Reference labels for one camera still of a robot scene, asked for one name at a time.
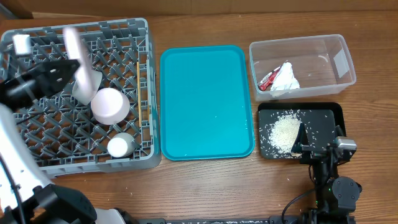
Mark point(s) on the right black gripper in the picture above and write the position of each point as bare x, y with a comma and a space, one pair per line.
300, 145

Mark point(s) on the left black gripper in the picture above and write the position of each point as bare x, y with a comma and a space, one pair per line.
39, 79

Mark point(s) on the white tissue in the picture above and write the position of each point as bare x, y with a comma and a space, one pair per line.
285, 79

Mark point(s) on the red snack wrapper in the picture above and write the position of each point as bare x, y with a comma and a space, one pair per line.
268, 79

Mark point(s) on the grey shallow bowl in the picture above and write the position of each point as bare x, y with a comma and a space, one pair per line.
82, 97

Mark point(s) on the large white plate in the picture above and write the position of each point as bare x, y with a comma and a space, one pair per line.
76, 51

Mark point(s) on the white cup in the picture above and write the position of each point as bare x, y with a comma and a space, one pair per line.
121, 145

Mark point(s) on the wooden chopstick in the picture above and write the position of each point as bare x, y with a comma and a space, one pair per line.
138, 79
139, 107

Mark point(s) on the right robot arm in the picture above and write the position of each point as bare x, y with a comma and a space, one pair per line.
335, 195

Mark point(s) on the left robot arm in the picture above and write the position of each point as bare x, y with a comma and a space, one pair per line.
27, 194

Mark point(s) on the black food waste tray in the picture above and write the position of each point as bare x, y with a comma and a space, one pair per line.
334, 107

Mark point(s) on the clear plastic waste bin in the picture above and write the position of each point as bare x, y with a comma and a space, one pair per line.
321, 64

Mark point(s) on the pile of rice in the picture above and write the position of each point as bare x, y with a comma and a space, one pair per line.
278, 130

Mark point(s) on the grey plastic dish rack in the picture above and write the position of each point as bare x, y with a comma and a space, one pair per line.
62, 134

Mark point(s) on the teal plastic tray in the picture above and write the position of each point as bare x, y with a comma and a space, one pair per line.
205, 104

